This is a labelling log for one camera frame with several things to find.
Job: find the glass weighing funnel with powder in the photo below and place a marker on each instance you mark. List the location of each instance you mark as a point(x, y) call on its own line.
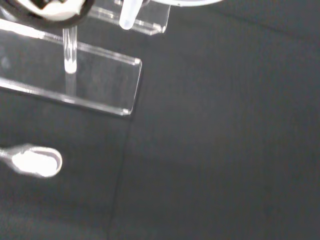
point(35, 162)

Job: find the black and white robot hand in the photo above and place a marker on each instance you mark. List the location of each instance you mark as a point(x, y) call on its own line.
point(57, 11)

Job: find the clear acrylic funnel stand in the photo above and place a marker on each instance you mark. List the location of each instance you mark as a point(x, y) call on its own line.
point(100, 75)

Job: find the black cloth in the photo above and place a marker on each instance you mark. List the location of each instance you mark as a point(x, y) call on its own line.
point(212, 137)

